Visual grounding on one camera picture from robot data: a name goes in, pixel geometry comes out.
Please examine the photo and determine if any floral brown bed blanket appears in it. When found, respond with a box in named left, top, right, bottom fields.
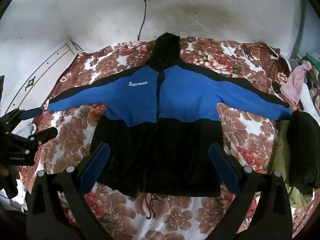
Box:
left=22, top=37, right=289, bottom=239

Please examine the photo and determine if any olive green cloth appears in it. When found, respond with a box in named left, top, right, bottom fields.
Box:
left=271, top=120, right=313, bottom=208

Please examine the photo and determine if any black power cable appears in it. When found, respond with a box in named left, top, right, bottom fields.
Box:
left=137, top=0, right=149, bottom=41

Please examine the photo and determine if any white bed headboard panel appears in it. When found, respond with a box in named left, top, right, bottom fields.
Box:
left=4, top=38, right=81, bottom=136

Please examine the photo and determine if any dark folded garment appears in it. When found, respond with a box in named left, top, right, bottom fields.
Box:
left=286, top=111, right=319, bottom=194

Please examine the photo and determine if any blue and black Supreme jacket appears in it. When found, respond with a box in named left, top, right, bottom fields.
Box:
left=48, top=33, right=292, bottom=198

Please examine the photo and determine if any pink cloth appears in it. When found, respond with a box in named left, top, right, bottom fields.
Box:
left=280, top=61, right=312, bottom=105

